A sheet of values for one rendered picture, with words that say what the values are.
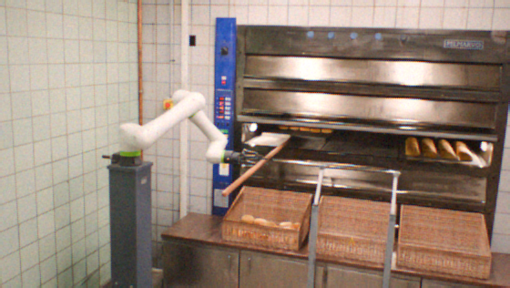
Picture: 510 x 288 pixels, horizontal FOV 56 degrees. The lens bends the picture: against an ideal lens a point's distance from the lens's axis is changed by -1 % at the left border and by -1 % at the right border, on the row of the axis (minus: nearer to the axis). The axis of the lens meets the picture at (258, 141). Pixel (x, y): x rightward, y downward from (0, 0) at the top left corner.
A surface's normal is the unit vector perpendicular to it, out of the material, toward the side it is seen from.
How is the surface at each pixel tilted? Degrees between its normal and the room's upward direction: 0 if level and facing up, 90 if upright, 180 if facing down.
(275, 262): 91
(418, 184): 71
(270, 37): 90
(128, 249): 90
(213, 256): 90
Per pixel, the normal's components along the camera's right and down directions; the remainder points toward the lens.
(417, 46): -0.28, 0.17
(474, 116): -0.25, -0.18
